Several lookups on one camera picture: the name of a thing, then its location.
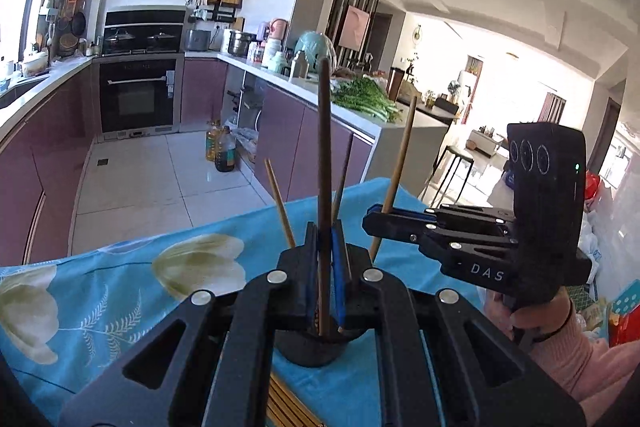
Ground dark brown chopstick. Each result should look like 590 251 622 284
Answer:
331 142 353 225

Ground stainless steel stockpot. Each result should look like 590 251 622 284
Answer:
227 32 256 56

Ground black mesh pen holder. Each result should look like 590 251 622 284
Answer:
274 242 372 369

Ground white bowl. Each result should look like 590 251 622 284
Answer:
20 52 51 76

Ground white low cabinet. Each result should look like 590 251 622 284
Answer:
467 127 506 158

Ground teal dotted box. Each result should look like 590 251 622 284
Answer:
607 292 640 348

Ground black bar stool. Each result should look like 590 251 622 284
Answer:
425 144 475 208

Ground pink wall picture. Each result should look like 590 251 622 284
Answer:
337 4 372 50

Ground grey metal countertop appliance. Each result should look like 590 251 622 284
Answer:
186 29 212 52

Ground blue floral tablecloth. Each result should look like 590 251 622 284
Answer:
0 177 488 427

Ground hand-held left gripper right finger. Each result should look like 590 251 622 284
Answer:
330 219 587 427

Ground single patterned bamboo chopstick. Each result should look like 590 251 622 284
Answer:
316 57 333 338
369 96 418 262
264 158 297 250

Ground yellow cooking oil bottle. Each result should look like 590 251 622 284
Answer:
206 121 223 162

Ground dark cooking oil bottle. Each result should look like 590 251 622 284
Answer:
215 126 238 172

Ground person's right hand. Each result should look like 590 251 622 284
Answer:
487 287 574 342

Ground brown tumbler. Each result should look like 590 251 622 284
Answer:
387 67 407 102

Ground mint green air fryer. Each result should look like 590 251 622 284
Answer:
294 32 337 72

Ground dark dining table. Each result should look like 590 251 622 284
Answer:
397 94 461 122

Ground hanging kitchen utensils rack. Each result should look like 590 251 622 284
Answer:
52 0 88 58

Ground white storage jar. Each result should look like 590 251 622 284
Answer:
263 38 283 68

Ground black wall storage rack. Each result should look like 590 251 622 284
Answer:
191 0 246 25

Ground white plastic bag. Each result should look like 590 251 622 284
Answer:
580 187 613 288

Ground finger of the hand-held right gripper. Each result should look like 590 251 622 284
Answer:
362 211 519 264
370 204 516 228

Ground green leafy vegetables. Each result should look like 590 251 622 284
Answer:
331 77 403 124

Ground person's right forearm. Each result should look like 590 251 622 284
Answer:
525 302 640 404

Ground dark slatted partition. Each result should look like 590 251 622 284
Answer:
325 0 381 68

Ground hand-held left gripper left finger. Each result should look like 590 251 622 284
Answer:
57 222 321 427

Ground purple kitchen base cabinet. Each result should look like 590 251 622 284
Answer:
0 57 101 265
181 52 451 202

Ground black integrated stove oven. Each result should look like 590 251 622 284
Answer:
95 7 187 142

